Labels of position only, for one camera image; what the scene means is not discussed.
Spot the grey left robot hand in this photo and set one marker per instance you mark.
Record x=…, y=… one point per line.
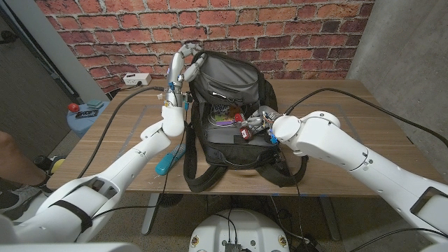
x=176, y=75

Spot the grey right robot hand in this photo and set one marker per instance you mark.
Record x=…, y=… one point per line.
x=260, y=120

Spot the black backpack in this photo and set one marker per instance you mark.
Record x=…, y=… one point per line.
x=241, y=157

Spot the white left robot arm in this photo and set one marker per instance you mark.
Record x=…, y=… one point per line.
x=105, y=185

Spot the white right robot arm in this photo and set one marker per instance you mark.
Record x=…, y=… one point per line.
x=357, y=157

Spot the white power strip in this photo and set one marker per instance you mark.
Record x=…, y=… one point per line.
x=136, y=79

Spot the teal small box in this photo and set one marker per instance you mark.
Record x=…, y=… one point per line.
x=94, y=103

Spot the printed brick backdrop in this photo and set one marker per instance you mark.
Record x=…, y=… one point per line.
x=280, y=35

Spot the black handheld device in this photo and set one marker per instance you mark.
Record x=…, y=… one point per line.
x=86, y=113

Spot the blue round stool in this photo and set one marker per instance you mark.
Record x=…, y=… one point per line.
x=82, y=126

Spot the red ball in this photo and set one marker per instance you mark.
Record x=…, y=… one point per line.
x=73, y=107

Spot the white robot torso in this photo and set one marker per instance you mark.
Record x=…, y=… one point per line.
x=238, y=231

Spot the grey table leg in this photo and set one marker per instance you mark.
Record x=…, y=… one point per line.
x=150, y=213
x=329, y=217

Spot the black floor fan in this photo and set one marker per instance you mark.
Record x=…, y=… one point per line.
x=171, y=199

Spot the yellow and black object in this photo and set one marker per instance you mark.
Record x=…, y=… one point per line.
x=58, y=164

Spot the person's bare leg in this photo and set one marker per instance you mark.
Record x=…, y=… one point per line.
x=15, y=157

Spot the grey sneaker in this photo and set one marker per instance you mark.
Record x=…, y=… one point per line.
x=17, y=199

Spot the white robot body rim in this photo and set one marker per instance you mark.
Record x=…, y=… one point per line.
x=70, y=248

